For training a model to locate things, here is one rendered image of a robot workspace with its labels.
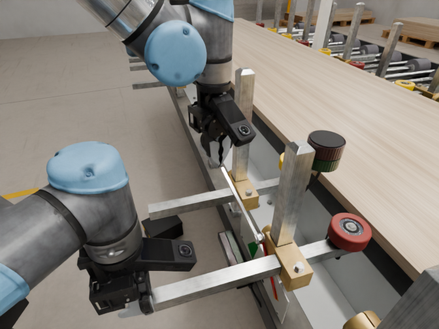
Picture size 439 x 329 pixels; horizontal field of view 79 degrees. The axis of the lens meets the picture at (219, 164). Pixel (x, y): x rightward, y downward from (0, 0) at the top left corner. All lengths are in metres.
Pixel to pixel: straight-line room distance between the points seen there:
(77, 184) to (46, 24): 7.73
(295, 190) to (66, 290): 1.42
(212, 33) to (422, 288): 0.44
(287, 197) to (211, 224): 1.30
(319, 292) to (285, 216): 0.37
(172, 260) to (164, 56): 0.29
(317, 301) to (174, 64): 0.70
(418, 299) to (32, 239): 0.36
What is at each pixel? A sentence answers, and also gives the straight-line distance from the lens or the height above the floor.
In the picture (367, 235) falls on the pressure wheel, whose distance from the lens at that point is 0.63.
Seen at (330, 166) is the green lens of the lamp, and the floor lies 1.08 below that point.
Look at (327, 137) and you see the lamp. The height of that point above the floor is 1.11.
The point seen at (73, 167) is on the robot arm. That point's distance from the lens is 0.30.
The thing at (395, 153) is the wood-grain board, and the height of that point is 0.90.
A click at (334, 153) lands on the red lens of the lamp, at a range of 0.46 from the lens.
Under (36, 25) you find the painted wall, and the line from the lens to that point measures 8.02.
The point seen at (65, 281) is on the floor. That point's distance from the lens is 1.74.
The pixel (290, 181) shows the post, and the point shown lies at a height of 1.05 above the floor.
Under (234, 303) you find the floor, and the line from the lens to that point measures 1.49.
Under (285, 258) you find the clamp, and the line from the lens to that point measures 0.58.
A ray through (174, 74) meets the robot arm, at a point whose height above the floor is 1.24.
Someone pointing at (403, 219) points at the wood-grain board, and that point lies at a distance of 0.71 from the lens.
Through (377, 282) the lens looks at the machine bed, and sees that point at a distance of 0.74.
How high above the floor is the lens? 1.34
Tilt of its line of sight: 37 degrees down
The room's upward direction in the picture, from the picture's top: straight up
